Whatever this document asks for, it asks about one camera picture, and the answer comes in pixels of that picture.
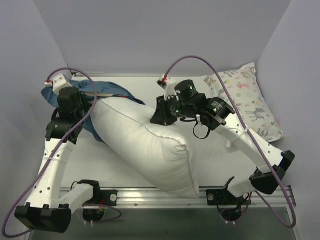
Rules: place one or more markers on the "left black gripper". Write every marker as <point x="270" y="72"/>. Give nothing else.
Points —
<point x="81" y="103"/>

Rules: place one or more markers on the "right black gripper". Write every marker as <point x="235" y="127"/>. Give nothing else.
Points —
<point x="161" y="113"/>

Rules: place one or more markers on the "blue letter-print pillowcase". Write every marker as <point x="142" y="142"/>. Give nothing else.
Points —
<point x="104" y="89"/>

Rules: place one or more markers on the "white pillow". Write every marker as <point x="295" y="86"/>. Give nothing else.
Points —
<point x="162" y="155"/>

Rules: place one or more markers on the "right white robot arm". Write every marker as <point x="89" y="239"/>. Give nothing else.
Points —
<point x="271" y="163"/>

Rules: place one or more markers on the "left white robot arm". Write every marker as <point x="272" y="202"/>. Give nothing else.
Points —
<point x="44" y="209"/>

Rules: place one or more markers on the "floral deer-print pillow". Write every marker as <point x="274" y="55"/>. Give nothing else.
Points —
<point x="243" y="88"/>

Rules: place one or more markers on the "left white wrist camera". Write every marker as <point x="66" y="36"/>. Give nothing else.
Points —
<point x="58" y="83"/>

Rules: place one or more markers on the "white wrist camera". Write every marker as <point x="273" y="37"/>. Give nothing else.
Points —
<point x="58" y="83"/>
<point x="168" y="84"/>

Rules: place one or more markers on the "rear aluminium rail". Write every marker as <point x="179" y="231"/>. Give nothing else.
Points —
<point x="90" y="74"/>

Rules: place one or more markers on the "aluminium rail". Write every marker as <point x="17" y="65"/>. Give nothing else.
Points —
<point x="90" y="74"/>
<point x="153" y="198"/>

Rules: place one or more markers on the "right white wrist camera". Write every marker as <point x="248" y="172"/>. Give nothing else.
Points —
<point x="168" y="84"/>

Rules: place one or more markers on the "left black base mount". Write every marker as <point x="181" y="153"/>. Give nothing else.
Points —
<point x="108" y="197"/>

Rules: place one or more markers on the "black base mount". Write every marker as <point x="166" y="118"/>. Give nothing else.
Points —
<point x="220" y="197"/>
<point x="108" y="197"/>

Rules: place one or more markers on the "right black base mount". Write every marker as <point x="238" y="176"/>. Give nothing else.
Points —
<point x="220" y="197"/>

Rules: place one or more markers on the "front aluminium rail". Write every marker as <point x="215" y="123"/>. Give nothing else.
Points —
<point x="153" y="198"/>

